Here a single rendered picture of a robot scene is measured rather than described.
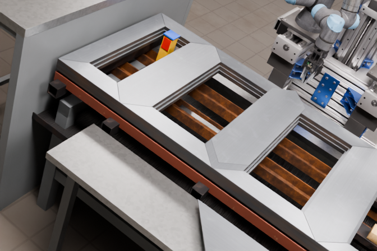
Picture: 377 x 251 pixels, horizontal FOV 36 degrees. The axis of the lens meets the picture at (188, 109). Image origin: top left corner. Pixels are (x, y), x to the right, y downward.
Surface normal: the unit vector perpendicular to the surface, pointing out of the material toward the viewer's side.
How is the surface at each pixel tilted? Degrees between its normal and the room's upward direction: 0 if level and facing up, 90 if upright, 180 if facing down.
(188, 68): 0
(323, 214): 0
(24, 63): 90
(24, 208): 0
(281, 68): 90
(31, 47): 90
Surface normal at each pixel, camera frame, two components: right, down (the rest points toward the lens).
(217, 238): 0.30, -0.75
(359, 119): -0.55, 0.36
